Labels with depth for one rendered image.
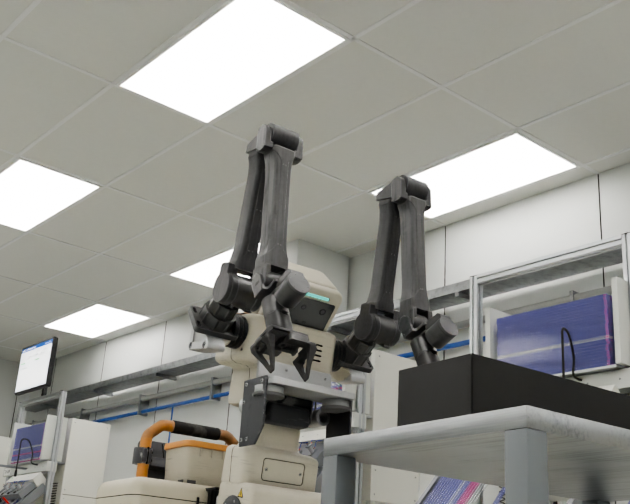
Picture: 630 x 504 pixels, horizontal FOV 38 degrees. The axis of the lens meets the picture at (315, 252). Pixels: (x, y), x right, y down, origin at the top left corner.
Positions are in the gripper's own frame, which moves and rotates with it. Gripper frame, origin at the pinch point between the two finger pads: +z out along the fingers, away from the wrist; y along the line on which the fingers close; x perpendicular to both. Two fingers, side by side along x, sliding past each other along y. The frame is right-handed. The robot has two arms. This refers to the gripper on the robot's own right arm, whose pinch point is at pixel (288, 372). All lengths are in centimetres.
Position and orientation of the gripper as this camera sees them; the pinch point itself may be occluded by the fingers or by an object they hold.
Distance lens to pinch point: 195.6
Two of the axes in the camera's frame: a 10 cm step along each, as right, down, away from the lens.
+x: -5.7, 6.3, 5.3
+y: 8.0, 2.7, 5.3
